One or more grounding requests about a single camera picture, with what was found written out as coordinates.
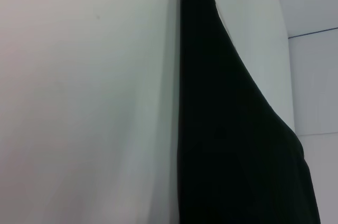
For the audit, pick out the black shirt with FREE print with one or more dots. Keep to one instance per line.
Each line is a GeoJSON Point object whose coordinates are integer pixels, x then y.
{"type": "Point", "coordinates": [232, 129]}

